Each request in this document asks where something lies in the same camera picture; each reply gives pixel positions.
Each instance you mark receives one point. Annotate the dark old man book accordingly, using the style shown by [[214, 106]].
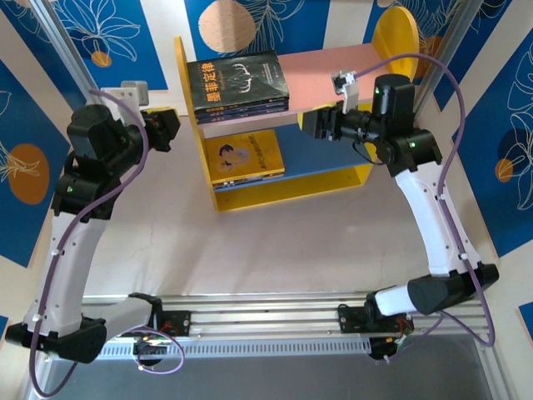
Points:
[[250, 108], [250, 114]]

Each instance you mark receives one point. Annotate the yellow cartoon boy book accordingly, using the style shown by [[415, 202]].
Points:
[[250, 154]]

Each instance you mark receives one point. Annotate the black antler cover book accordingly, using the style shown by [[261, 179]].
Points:
[[237, 79]]

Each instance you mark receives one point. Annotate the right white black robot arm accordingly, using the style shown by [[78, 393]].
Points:
[[437, 233]]

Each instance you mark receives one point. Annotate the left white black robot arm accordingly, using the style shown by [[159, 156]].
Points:
[[66, 266]]

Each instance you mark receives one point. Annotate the yellow pink blue bookshelf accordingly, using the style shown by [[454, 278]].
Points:
[[325, 160]]

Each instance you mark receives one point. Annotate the aluminium frame post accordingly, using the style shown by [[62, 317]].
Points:
[[62, 41], [456, 33]]

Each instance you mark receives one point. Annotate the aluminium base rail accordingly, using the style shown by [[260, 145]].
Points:
[[270, 316]]

